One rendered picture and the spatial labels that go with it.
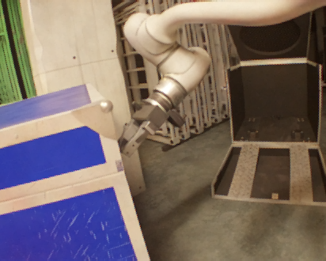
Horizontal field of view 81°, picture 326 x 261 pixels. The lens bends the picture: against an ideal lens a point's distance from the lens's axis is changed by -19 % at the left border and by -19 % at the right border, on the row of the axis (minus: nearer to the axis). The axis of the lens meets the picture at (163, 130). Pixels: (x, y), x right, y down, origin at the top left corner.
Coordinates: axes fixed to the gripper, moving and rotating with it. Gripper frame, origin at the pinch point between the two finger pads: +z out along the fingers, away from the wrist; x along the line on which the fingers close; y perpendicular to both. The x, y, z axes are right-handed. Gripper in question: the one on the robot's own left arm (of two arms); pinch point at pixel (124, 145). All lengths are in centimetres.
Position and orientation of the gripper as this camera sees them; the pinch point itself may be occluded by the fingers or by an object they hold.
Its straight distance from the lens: 64.5
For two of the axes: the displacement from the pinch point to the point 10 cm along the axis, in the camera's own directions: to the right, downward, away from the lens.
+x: 3.9, 0.7, -9.2
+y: -6.8, -6.5, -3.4
